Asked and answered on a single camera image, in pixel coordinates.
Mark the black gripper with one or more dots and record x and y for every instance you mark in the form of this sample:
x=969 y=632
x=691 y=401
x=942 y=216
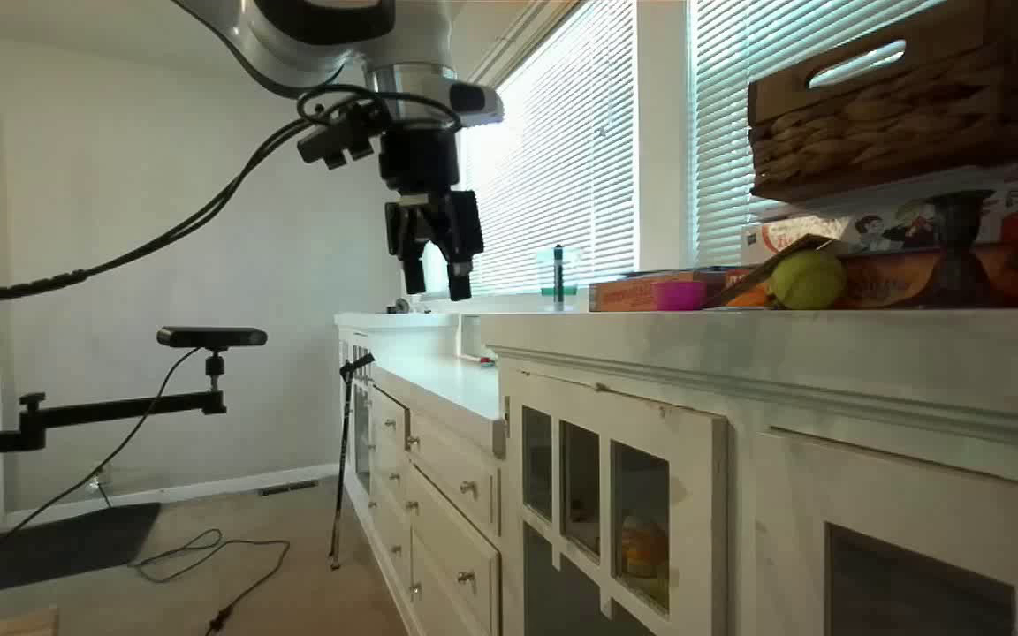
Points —
x=423 y=176

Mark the white glass cabinet door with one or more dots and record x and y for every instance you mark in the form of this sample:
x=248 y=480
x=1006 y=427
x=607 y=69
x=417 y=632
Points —
x=794 y=542
x=697 y=471

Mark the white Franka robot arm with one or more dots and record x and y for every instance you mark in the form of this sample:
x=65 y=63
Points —
x=297 y=45

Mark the low white drawer cabinet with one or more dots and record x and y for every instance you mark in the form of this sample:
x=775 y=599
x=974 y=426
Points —
x=450 y=389

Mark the tall white cabinet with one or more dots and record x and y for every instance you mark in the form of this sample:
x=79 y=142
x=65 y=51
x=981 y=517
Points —
x=769 y=366

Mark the glass drawer knob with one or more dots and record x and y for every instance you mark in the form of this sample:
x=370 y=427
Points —
x=411 y=447
x=466 y=485
x=466 y=579

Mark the white window blind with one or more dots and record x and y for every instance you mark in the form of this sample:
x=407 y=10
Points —
x=769 y=142
x=556 y=142

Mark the orange flat box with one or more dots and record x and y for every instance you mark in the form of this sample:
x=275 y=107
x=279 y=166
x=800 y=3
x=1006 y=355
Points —
x=618 y=290

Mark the black thin stand pole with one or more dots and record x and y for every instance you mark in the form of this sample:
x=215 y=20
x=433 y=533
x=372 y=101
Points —
x=340 y=471

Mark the pink small item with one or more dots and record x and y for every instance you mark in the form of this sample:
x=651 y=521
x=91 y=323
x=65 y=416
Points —
x=684 y=293

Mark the orange colourful toy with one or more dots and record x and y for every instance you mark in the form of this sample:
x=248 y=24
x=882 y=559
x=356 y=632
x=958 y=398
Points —
x=641 y=547

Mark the yellow green fruit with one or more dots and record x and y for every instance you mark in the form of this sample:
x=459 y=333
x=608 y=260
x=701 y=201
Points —
x=812 y=281

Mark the black floor mat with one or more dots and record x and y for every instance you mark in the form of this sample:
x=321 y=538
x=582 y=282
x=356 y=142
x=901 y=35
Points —
x=50 y=547

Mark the brown wicker basket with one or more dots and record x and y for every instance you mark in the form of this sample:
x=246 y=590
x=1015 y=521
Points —
x=911 y=116

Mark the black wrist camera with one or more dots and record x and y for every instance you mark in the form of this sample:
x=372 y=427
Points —
x=338 y=136

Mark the black stereo camera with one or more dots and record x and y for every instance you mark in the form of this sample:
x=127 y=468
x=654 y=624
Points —
x=213 y=338

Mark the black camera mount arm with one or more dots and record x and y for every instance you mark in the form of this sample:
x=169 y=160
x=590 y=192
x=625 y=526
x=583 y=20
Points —
x=122 y=407

